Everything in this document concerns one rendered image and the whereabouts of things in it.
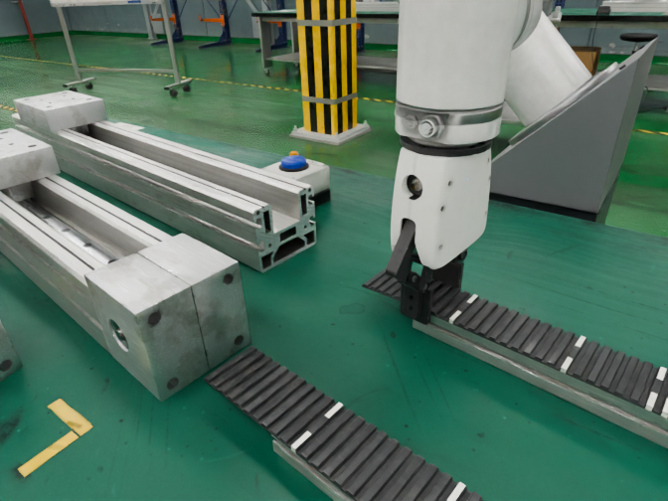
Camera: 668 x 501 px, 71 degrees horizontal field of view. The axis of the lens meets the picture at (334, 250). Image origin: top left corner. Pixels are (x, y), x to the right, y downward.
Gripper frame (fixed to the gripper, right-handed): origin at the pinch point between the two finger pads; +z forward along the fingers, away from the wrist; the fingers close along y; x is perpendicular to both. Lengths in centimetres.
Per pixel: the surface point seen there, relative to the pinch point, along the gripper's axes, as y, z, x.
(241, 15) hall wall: 671, 29, 868
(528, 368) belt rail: -1.4, 2.9, -10.7
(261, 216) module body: -3.8, -3.4, 20.8
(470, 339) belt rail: -2.1, 2.1, -5.5
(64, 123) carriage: -3, -5, 78
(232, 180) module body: 2.3, -2.8, 34.3
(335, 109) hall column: 238, 58, 223
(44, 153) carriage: -15, -8, 53
